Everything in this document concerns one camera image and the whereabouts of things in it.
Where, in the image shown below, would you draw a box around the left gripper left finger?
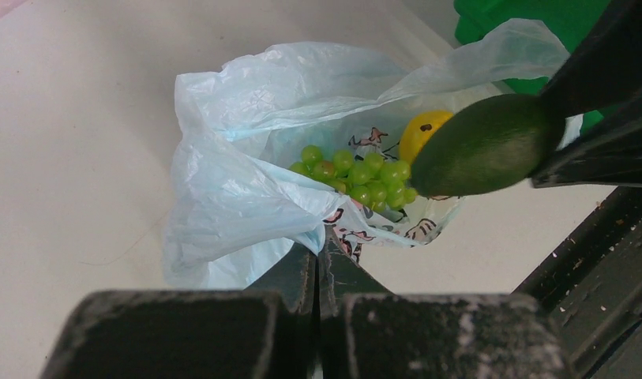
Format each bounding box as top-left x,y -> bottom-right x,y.
41,245 -> 317,378

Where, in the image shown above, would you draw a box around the yellow fake pear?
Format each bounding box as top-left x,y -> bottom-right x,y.
398,110 -> 453,164

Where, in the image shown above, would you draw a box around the dark green fake avocado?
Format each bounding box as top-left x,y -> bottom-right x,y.
410,94 -> 566,197

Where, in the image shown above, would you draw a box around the green fake grapes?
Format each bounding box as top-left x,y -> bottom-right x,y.
288,145 -> 419,213

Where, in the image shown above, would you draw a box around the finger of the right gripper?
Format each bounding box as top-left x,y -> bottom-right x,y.
540,1 -> 642,116
531,88 -> 642,188

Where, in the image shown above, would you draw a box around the light blue plastic bag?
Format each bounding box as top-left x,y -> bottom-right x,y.
162,18 -> 584,291

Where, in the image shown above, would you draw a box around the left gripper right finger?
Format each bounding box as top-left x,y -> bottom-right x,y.
318,231 -> 575,378

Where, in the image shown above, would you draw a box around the green plastic tray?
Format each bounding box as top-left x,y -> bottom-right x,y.
452,0 -> 614,132

